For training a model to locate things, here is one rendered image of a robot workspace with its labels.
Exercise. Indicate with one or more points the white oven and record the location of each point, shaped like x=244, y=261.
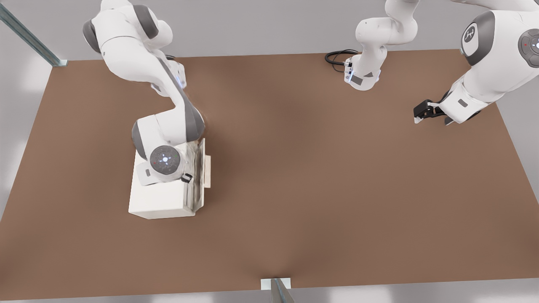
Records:
x=168, y=189

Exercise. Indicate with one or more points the silver frame post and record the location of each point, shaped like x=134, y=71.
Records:
x=29, y=38
x=278, y=290

